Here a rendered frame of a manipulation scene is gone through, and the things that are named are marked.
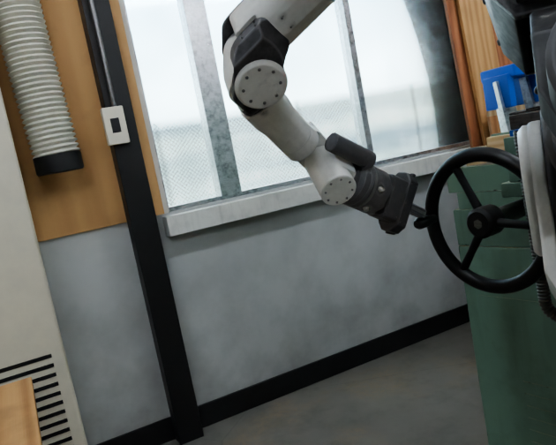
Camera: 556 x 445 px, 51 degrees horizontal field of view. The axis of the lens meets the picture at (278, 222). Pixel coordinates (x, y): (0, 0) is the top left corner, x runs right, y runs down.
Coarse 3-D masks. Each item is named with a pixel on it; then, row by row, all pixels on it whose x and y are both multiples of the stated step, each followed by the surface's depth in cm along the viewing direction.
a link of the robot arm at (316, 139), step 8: (312, 128) 98; (312, 136) 97; (320, 136) 104; (304, 144) 96; (312, 144) 97; (320, 144) 105; (296, 152) 97; (304, 152) 97; (296, 160) 99; (304, 168) 108
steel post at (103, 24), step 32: (96, 0) 202; (96, 32) 200; (96, 64) 202; (128, 96) 207; (128, 128) 208; (128, 160) 208; (128, 192) 208; (128, 224) 214; (160, 256) 214; (160, 288) 215; (160, 320) 215; (160, 352) 215; (192, 416) 222
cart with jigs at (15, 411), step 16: (16, 384) 160; (32, 384) 157; (0, 400) 149; (16, 400) 147; (32, 400) 145; (0, 416) 138; (16, 416) 136; (32, 416) 134; (0, 432) 129; (16, 432) 127; (32, 432) 125
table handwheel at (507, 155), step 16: (448, 160) 116; (464, 160) 112; (480, 160) 110; (496, 160) 107; (512, 160) 105; (448, 176) 118; (464, 176) 115; (432, 192) 121; (432, 208) 122; (480, 208) 111; (496, 208) 112; (512, 208) 116; (432, 224) 123; (480, 224) 111; (496, 224) 110; (512, 224) 108; (528, 224) 105; (432, 240) 123; (480, 240) 115; (448, 256) 122; (464, 272) 119; (528, 272) 107; (544, 272) 105; (480, 288) 116; (496, 288) 113; (512, 288) 110
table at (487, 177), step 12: (468, 168) 135; (480, 168) 132; (492, 168) 129; (504, 168) 127; (456, 180) 138; (468, 180) 136; (480, 180) 133; (492, 180) 130; (504, 180) 128; (504, 192) 118; (516, 192) 115
